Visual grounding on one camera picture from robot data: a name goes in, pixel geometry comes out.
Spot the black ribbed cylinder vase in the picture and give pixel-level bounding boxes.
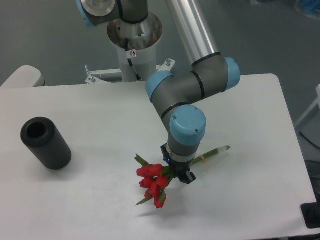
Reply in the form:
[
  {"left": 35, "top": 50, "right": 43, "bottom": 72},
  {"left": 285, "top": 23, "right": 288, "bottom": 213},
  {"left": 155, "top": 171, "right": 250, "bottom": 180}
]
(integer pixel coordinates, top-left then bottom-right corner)
[{"left": 20, "top": 117, "right": 72, "bottom": 170}]

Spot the white furniture frame right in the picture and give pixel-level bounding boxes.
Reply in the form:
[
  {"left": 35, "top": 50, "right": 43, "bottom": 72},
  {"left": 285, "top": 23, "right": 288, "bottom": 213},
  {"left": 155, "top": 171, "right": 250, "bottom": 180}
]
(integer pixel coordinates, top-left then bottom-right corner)
[{"left": 293, "top": 85, "right": 320, "bottom": 131}]

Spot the black cable right floor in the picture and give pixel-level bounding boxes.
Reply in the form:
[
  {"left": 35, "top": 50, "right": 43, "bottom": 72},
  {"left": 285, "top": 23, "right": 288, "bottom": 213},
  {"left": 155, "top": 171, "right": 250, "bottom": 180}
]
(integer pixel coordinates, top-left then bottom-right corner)
[{"left": 299, "top": 130, "right": 320, "bottom": 147}]

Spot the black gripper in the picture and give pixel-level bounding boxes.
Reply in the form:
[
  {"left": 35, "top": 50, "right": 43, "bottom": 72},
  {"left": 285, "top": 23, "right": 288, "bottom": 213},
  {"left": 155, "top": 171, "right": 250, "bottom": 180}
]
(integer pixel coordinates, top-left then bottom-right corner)
[{"left": 160, "top": 143, "right": 196, "bottom": 184}]

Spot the black table grommet box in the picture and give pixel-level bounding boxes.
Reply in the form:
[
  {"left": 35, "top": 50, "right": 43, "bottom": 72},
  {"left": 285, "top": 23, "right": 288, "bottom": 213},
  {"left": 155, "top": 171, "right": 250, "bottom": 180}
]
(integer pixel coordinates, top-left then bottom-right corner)
[{"left": 300, "top": 202, "right": 320, "bottom": 229}]

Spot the white metal base bracket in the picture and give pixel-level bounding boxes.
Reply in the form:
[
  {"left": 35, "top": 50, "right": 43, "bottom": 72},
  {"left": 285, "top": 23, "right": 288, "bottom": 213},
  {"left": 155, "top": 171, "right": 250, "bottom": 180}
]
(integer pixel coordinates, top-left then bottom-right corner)
[{"left": 84, "top": 58, "right": 176, "bottom": 85}]

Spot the blue plastic bag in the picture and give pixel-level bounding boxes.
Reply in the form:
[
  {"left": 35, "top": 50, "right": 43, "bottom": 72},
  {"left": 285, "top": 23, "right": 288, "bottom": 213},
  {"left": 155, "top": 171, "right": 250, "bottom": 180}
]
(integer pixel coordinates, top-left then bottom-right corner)
[{"left": 294, "top": 0, "right": 320, "bottom": 19}]

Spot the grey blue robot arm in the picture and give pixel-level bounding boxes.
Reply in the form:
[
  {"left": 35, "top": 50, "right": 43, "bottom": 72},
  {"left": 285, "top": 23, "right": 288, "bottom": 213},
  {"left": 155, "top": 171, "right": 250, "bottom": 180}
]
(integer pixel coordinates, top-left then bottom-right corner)
[{"left": 77, "top": 0, "right": 241, "bottom": 184}]

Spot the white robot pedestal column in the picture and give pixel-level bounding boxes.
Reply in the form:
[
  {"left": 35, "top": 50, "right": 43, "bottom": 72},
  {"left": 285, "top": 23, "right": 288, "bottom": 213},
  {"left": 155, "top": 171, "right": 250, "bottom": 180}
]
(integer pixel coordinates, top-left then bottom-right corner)
[{"left": 107, "top": 12, "right": 163, "bottom": 82}]

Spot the white chair armrest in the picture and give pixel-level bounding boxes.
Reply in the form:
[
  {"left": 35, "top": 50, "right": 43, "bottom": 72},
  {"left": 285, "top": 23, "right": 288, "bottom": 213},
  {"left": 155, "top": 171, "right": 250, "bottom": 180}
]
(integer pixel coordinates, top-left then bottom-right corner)
[{"left": 0, "top": 65, "right": 46, "bottom": 89}]

